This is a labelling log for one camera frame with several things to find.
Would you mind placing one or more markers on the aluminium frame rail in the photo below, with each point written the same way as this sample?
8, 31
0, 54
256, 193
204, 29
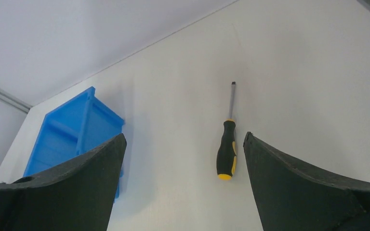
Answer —
14, 102

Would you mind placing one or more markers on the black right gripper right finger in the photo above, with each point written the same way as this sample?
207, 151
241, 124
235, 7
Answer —
294, 195

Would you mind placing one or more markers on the blue plastic bin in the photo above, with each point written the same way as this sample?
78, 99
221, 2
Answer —
73, 128

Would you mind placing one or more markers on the black yellow screwdriver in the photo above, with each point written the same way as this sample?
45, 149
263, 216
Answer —
226, 159

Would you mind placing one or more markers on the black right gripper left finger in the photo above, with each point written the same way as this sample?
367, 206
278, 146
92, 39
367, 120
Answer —
76, 195

